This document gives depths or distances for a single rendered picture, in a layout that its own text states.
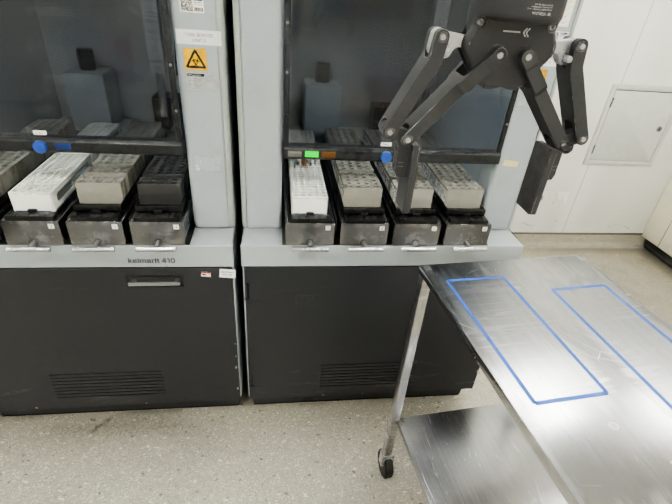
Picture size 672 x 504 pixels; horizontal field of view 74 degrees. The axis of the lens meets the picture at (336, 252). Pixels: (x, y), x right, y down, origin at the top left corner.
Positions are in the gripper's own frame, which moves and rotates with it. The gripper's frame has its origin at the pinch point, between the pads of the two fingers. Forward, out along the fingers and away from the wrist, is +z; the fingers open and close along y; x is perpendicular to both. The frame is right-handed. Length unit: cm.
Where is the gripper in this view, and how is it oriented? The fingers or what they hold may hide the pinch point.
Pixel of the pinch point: (467, 198)
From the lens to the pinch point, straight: 48.2
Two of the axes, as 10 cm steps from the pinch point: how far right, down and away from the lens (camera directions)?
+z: -0.7, 8.4, 5.3
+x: -1.2, -5.4, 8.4
